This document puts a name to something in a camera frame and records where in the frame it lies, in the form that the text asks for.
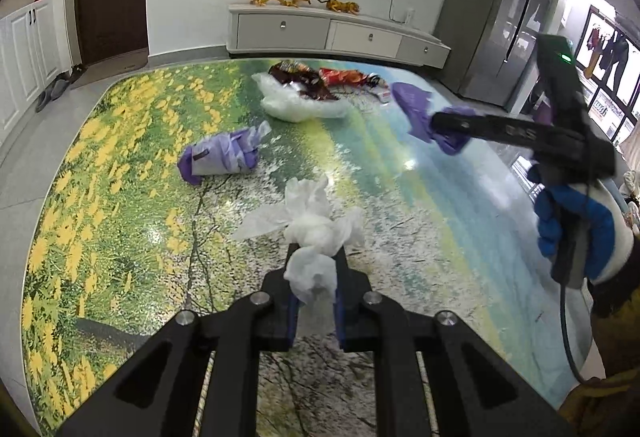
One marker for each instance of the yellow hanging garment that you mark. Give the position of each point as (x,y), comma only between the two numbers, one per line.
(592,62)

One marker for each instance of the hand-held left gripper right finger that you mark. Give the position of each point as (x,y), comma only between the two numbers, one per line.
(340,322)

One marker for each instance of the small white red wrapper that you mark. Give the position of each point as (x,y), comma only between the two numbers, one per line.
(384,97)

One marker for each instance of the balcony window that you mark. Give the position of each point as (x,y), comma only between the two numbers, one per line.
(607,87)

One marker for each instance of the clear white plastic bag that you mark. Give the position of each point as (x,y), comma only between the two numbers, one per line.
(300,104)

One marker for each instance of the red orange snack wrapper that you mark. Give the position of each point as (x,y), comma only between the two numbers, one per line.
(345,77)

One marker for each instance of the grey double door refrigerator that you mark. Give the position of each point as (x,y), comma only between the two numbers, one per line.
(500,12)

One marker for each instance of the dark hanging clothes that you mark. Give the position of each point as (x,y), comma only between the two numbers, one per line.
(617,59)

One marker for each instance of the person's right forearm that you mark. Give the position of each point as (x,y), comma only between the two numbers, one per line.
(620,312)

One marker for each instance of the white television cabinet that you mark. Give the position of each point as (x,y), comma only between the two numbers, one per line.
(340,34)

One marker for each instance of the golden tiger ornament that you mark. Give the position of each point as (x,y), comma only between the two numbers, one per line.
(342,7)

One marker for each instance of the person's right hand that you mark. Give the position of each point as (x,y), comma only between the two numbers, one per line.
(600,237)

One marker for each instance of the purple and white plastic bag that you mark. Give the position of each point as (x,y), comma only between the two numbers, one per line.
(220,157)

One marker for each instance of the beige doormat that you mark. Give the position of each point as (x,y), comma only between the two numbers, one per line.
(115,69)

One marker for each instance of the red hanging garment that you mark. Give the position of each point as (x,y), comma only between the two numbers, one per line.
(595,38)

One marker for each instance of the white tissue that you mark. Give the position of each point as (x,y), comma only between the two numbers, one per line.
(310,222)

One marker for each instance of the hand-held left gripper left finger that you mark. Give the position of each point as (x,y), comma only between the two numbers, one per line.
(292,317)

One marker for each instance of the grey slipper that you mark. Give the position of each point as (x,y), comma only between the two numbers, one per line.
(44,101)
(57,89)

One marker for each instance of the brown snack wrapper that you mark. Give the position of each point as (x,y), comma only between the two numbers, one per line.
(295,74)

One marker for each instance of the dark slipper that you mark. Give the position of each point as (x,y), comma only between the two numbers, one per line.
(76,74)

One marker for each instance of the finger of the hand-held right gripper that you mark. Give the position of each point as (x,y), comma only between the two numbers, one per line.
(490,128)

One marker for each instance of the white base cabinets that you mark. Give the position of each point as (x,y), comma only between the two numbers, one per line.
(25,52)

